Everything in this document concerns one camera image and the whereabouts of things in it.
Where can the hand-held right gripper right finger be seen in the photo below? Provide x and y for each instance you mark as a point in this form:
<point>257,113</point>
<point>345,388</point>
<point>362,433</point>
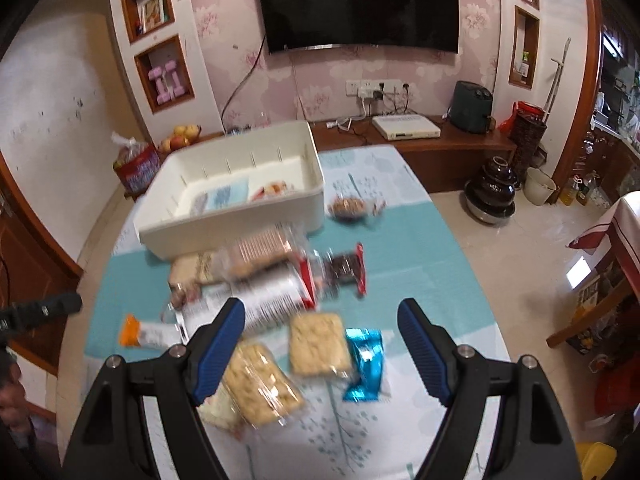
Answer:
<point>425,355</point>

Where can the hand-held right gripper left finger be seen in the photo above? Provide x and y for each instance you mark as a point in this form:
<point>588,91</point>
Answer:
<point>220,355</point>

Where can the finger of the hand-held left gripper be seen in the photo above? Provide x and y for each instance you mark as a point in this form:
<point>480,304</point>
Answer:
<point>50,307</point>

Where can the long clear rice cracker packet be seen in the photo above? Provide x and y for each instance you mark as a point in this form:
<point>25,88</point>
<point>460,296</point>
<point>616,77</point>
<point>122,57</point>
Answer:
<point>260,390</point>

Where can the pale white snack packet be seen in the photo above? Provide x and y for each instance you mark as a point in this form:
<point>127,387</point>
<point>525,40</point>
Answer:
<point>220,410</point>

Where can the blue foil snack packet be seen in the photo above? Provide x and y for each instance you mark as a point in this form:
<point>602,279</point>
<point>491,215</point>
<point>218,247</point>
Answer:
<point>365,370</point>

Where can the clear packet with white label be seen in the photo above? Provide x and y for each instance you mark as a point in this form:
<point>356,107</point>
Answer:
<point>260,305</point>

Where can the orange white snack bar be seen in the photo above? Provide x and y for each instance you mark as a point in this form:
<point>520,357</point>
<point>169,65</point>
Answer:
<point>150,332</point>

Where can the beige soda cracker packet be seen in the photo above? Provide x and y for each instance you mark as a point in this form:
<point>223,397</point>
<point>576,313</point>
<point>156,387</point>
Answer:
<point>192,270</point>

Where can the square rice cracker packet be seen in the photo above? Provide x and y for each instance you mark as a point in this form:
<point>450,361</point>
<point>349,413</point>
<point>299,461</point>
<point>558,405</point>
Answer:
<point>317,345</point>

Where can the clear bag of brown crackers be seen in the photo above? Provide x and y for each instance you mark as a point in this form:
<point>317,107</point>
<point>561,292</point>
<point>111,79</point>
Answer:
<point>260,255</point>

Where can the red dark snack packet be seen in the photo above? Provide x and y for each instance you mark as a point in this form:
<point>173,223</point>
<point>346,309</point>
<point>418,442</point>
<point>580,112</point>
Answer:
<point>345,270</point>

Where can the white plastic bin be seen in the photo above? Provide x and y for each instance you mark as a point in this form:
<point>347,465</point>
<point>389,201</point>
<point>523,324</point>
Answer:
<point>225,225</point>

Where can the clear nut cluster packet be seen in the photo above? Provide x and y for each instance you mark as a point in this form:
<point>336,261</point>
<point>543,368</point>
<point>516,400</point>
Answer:
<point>347,207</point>

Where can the person's left forearm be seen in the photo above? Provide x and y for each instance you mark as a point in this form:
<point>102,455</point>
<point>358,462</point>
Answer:
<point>37,432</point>

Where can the person's left hand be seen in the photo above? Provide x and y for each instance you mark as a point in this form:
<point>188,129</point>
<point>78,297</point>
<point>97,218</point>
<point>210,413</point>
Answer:
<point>10,400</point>

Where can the wooden door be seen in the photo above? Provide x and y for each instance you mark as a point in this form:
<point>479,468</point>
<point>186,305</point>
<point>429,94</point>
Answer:
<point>30,250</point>

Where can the blue white snack packet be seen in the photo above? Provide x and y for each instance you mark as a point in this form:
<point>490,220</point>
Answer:
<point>225,195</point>

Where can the clear bag with red pack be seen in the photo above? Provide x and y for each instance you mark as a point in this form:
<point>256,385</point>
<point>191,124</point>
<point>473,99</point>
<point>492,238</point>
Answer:
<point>137,170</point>

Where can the red white apple chip packet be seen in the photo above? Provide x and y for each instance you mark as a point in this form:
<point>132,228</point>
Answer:
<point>272,190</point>

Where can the dark ceramic jar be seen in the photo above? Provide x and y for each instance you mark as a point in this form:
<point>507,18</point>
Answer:
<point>492,185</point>

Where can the low wooden cabinet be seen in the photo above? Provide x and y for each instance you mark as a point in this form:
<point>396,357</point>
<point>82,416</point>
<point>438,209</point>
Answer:
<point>450,160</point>

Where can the white bucket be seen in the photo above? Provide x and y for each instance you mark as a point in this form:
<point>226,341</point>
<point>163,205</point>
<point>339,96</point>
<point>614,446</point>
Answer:
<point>540,190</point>

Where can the yellow stool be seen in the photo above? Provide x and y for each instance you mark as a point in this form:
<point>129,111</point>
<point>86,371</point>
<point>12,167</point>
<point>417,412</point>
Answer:
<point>595,462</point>

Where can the bowl of fruit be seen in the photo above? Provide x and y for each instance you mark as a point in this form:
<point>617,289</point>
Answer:
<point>180,140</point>

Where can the red white cloth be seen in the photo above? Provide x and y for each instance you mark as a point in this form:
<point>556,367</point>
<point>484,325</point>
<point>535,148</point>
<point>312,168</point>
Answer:
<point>600,232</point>

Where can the white set-top box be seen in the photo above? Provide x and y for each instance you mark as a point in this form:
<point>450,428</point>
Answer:
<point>405,127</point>

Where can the dark wicker basket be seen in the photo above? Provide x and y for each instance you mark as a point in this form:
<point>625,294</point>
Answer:
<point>527,140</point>

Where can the pink dumbbell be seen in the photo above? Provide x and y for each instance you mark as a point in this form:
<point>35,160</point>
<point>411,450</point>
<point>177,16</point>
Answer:
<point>176,80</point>
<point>159,87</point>

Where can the dark green air fryer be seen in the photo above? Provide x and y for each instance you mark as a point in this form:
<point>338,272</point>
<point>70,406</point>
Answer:
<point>470,107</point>

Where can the red plastic bag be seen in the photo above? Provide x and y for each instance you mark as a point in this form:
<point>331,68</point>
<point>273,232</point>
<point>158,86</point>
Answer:
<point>527,109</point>

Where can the white wall outlet strip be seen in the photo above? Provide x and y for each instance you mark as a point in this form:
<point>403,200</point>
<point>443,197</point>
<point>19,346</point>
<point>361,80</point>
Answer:
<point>365,87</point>

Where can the white wall niche shelf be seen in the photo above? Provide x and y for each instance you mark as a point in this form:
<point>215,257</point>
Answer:
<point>514,45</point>
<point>116,20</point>

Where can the white picture frame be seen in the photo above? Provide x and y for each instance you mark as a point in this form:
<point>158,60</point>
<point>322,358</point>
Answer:
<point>151,10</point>

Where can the black wall television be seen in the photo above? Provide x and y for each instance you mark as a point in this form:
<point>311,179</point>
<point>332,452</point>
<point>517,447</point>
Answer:
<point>355,5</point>

